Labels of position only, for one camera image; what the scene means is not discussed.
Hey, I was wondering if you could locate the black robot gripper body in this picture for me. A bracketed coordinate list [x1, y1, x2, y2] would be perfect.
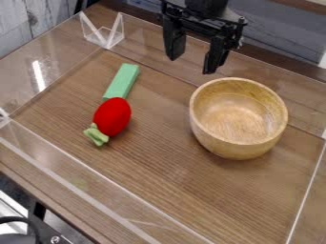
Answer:
[160, 0, 247, 49]

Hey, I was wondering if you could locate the black cable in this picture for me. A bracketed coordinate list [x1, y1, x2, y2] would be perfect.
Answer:
[0, 216, 40, 244]

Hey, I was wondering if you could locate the clear acrylic tray wall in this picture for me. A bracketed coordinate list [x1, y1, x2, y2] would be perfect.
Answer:
[0, 109, 214, 244]

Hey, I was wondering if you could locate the green rectangular block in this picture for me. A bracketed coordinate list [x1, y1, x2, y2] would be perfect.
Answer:
[101, 63, 140, 101]

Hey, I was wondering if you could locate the black table leg frame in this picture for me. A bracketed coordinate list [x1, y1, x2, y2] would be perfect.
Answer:
[27, 199, 73, 244]

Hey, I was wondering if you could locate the brown wooden bowl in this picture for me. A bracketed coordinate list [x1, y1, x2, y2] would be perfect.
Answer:
[188, 77, 288, 160]

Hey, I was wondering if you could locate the clear acrylic corner bracket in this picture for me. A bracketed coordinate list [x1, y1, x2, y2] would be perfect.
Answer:
[79, 12, 124, 50]

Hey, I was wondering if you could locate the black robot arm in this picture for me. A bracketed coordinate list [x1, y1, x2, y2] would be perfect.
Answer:
[160, 0, 247, 74]

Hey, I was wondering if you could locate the red plush radish toy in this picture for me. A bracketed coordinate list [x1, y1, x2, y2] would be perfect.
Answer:
[83, 97, 131, 147]

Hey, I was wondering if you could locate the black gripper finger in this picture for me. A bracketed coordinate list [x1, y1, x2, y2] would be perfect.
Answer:
[163, 16, 186, 61]
[203, 35, 231, 74]

